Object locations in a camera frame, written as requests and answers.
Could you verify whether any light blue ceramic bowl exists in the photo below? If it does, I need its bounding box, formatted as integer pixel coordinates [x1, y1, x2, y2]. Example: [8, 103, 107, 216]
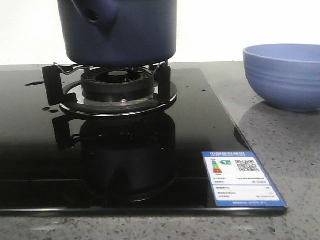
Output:
[243, 43, 320, 112]

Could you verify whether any black metal pot support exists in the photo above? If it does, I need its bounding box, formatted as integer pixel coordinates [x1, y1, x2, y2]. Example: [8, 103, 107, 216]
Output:
[42, 61, 178, 118]

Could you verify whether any dark blue ceramic pot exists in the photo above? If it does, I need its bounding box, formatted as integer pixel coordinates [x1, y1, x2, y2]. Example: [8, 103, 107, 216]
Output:
[57, 0, 178, 67]

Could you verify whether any black round gas burner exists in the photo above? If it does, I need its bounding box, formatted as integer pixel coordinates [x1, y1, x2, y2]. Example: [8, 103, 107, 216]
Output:
[80, 67, 155, 102]

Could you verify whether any blue white energy label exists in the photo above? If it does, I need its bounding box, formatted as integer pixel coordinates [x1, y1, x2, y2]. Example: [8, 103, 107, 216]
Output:
[202, 151, 287, 208]

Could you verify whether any black glass gas cooktop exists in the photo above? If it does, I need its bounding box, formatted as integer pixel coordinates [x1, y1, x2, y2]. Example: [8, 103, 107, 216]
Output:
[0, 68, 288, 216]

